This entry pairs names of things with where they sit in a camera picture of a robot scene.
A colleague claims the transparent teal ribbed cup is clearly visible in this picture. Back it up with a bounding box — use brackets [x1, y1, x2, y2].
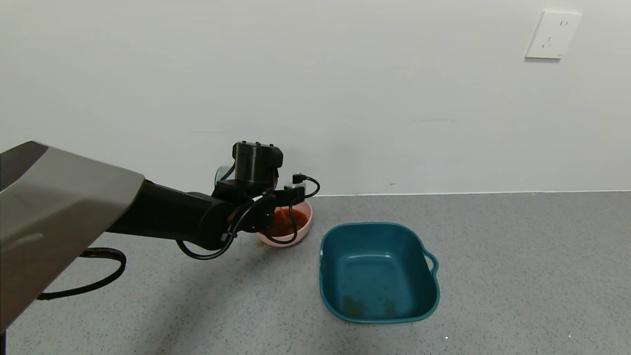
[214, 166, 236, 189]

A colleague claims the pink bowl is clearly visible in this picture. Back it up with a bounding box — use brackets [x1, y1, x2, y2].
[256, 200, 313, 248]

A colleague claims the teal plastic basin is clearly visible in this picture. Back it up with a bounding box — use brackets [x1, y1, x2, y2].
[319, 222, 440, 324]

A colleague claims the thin black camera cable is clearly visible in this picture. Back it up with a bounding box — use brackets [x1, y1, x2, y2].
[264, 174, 321, 246]

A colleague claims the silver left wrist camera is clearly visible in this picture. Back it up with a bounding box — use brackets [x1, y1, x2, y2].
[284, 182, 308, 201]

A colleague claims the thick black sleeved cable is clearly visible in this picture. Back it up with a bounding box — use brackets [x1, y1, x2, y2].
[37, 248, 127, 300]

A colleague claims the white wall socket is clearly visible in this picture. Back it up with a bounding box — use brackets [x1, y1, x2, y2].
[525, 11, 582, 60]

